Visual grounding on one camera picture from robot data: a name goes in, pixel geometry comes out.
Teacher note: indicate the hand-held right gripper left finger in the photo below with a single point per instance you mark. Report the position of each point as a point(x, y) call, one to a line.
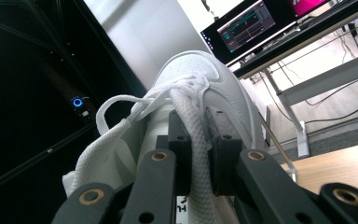
point(181, 146)

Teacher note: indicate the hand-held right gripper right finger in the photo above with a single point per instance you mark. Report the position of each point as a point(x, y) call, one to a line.
point(225, 149)

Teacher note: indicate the grey metal shoe rack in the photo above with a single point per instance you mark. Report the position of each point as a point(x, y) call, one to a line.
point(292, 174)

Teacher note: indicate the white lace-up sneaker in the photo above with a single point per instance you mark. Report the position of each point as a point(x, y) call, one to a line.
point(192, 68)

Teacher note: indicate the white cabinet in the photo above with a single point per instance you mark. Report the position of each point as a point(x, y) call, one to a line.
point(143, 31)

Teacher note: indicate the black monitor with dark screen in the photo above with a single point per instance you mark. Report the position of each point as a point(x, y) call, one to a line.
point(248, 25)

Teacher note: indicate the monitor with pink screen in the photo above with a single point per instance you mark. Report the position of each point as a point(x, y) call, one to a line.
point(307, 6)

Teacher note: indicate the dark curtain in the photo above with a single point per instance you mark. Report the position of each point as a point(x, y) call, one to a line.
point(12, 77)

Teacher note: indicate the desk with white frame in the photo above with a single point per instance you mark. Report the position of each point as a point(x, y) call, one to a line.
point(323, 81)

